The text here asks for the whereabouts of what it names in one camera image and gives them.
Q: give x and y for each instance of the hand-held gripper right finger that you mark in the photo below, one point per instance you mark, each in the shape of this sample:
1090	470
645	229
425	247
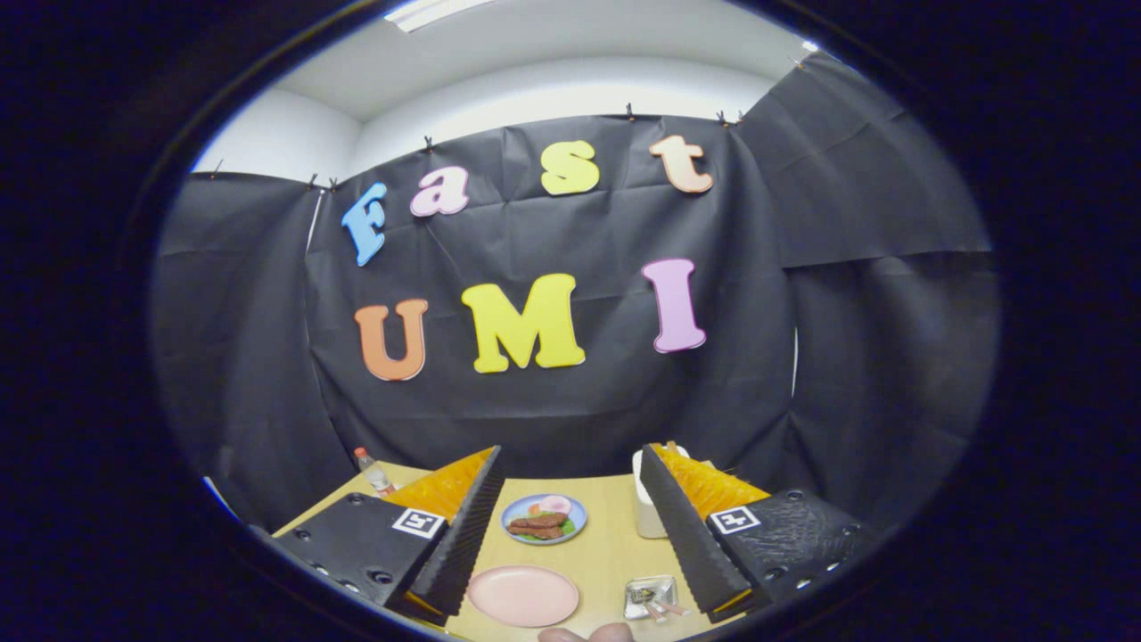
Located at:
691	544

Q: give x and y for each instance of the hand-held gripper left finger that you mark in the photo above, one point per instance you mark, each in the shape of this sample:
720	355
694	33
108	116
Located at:
463	544

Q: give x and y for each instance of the clear glass container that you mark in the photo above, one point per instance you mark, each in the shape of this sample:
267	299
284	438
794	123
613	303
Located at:
665	583

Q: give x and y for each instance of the white toaster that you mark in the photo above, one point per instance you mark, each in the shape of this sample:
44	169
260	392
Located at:
646	513

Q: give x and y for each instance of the brown meat slice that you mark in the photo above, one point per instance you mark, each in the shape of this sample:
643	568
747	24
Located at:
535	531
539	520

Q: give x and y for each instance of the pink plate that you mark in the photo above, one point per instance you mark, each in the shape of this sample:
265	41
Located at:
521	596

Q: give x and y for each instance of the pink ham slice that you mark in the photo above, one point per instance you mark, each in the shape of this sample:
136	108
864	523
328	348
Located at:
555	505

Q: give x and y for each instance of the blue plate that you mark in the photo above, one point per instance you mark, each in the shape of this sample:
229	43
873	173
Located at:
578	526

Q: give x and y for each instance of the clear water bottle red label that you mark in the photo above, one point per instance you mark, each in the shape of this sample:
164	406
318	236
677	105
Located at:
373	473

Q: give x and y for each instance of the ceiling light panel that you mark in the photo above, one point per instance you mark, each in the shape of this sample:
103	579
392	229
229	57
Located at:
437	11

